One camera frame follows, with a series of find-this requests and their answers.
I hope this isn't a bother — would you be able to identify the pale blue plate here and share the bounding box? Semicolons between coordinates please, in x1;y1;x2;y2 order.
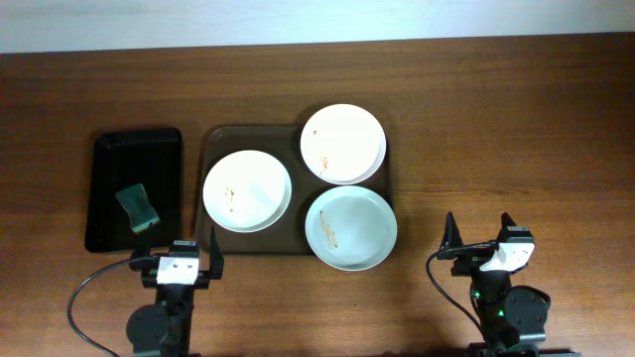
305;185;398;272

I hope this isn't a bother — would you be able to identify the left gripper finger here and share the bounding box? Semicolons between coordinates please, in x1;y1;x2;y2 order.
134;223;153;258
209;227;224;279

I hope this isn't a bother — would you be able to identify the green scrubbing sponge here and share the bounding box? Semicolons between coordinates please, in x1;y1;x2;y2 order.
115;183;161;234

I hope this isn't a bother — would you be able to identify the black plastic tray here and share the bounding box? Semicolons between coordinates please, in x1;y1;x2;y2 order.
84;128;183;253

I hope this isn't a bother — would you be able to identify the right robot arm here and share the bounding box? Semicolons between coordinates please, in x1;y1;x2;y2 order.
431;212;551;356

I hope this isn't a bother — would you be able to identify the brown plastic serving tray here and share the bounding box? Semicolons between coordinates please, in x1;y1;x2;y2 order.
193;124;395;257

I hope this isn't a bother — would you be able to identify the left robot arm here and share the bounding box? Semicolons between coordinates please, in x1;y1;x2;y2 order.
126;224;224;357

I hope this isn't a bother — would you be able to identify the white plate top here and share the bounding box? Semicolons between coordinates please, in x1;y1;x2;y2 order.
300;104;388;185

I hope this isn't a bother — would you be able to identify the white plate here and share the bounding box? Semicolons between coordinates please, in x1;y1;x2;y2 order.
300;104;388;185
202;150;293;233

